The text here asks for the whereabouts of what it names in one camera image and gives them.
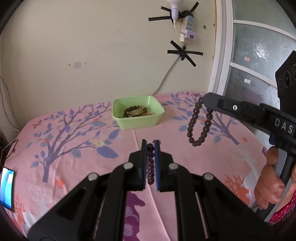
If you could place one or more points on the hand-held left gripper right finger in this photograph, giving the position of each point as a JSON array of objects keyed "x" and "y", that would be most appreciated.
[{"x": 157, "y": 166}]

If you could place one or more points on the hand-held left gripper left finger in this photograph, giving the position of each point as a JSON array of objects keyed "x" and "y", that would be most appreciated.
[{"x": 145, "y": 162}]

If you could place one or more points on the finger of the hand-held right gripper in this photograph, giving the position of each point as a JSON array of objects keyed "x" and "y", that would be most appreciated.
[{"x": 231, "y": 107}]

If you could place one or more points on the green plastic basin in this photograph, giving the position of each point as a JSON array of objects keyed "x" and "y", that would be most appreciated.
[{"x": 138, "y": 122}]

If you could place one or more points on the person's right forearm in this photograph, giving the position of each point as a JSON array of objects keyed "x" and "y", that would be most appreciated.
[{"x": 285, "y": 210}]

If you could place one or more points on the person's right hand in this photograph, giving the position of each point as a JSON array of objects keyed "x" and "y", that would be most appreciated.
[{"x": 268, "y": 185}]

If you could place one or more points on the pink printed blanket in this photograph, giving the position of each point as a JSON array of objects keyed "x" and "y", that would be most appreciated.
[{"x": 81, "y": 139}]

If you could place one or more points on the black tape cross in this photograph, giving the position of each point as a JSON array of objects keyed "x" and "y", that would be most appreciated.
[
  {"x": 157, "y": 18},
  {"x": 175, "y": 52}
]

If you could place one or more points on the white power strip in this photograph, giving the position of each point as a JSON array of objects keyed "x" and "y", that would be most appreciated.
[{"x": 188, "y": 30}]

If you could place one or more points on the white light bulb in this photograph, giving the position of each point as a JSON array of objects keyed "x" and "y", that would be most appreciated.
[{"x": 174, "y": 7}]

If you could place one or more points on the smartphone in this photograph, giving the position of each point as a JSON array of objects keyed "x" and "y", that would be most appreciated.
[{"x": 6, "y": 187}]

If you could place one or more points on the white window frame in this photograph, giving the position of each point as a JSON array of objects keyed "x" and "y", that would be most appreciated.
[{"x": 222, "y": 58}]

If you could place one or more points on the small wall sticker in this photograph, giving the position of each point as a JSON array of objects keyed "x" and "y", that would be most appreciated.
[{"x": 77, "y": 65}]

